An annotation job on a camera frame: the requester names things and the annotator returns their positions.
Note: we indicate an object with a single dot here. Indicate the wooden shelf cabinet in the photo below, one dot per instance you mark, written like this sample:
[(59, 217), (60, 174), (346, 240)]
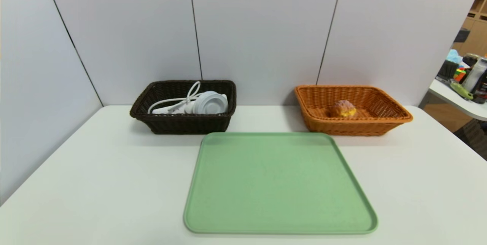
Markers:
[(477, 35)]

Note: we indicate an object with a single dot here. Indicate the light green plastic tray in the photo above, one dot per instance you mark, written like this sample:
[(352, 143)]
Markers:
[(281, 184)]

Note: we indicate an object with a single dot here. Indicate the white side table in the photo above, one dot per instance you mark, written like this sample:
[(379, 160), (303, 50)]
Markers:
[(449, 98)]

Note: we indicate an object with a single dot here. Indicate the orange wicker basket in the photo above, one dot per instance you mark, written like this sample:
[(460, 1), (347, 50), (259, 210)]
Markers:
[(342, 127)]

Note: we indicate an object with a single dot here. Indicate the colourful puzzle cube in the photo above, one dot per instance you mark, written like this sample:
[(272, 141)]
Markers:
[(460, 73)]

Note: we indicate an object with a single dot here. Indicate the green plastic tool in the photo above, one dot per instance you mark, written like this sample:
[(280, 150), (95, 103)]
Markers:
[(462, 89)]

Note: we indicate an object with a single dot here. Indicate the dark brown wicker basket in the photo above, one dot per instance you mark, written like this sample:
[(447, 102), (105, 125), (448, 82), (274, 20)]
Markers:
[(182, 125)]

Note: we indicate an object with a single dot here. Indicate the white round tape roll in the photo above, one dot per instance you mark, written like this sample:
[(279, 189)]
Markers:
[(211, 103)]

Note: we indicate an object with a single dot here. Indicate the light blue cloth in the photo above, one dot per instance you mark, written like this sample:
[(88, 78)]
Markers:
[(454, 55)]

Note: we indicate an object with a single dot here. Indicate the white plastic bottle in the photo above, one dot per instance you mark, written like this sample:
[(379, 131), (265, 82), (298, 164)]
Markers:
[(475, 77)]

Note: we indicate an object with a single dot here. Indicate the small black mesh basket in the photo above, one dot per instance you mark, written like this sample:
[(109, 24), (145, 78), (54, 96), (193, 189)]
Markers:
[(448, 69)]

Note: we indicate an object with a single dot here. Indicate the dark grey woven chair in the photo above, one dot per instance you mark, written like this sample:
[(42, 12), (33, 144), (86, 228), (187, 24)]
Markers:
[(475, 138)]

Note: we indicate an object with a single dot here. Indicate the brown cream puff bun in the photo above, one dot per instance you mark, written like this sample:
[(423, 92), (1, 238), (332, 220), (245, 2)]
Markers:
[(343, 109)]

